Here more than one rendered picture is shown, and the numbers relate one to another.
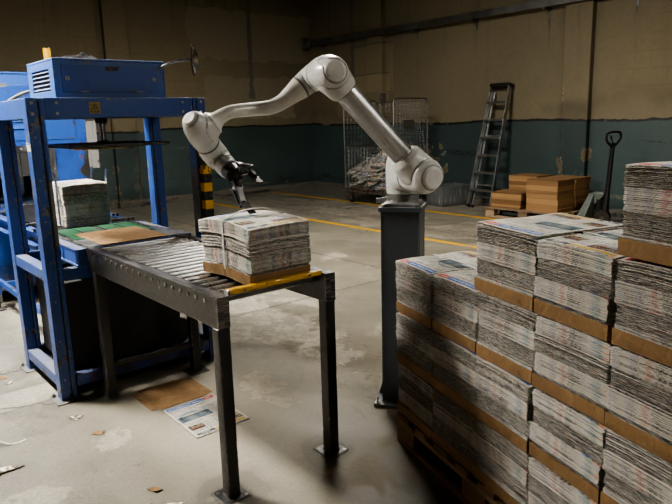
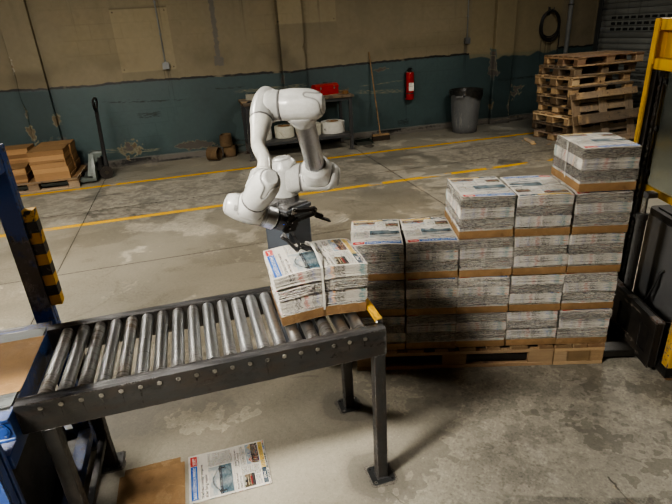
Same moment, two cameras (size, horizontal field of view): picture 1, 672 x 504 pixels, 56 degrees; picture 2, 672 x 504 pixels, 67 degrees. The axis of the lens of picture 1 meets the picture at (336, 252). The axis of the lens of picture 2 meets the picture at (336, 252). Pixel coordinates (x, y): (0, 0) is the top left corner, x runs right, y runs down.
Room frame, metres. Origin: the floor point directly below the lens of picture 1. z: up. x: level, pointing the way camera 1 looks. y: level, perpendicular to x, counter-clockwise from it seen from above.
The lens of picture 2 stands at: (1.62, 2.05, 1.90)
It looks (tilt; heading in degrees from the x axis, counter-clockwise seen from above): 24 degrees down; 295
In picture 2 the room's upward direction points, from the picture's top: 4 degrees counter-clockwise
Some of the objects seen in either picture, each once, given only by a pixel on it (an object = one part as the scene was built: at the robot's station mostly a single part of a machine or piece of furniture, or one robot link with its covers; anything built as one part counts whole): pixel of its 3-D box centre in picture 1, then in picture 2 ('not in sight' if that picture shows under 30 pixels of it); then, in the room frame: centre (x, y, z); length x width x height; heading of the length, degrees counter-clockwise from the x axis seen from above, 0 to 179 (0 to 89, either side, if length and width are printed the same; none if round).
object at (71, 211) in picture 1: (76, 202); not in sight; (4.09, 1.67, 0.93); 0.38 x 0.30 x 0.26; 40
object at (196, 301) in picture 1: (145, 280); (217, 374); (2.71, 0.84, 0.74); 1.34 x 0.05 x 0.12; 40
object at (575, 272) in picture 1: (621, 279); (532, 204); (1.74, -0.81, 0.95); 0.38 x 0.29 x 0.23; 112
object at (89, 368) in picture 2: (153, 249); (93, 355); (3.22, 0.94, 0.77); 0.47 x 0.05 x 0.05; 130
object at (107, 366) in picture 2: (159, 251); (110, 351); (3.17, 0.90, 0.77); 0.47 x 0.05 x 0.05; 130
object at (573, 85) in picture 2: not in sight; (583, 96); (1.42, -7.42, 0.65); 1.33 x 0.94 x 1.30; 44
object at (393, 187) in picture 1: (403, 170); (284, 175); (3.02, -0.33, 1.17); 0.18 x 0.16 x 0.22; 19
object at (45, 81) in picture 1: (97, 81); not in sight; (3.65, 1.30, 1.65); 0.60 x 0.45 x 0.20; 130
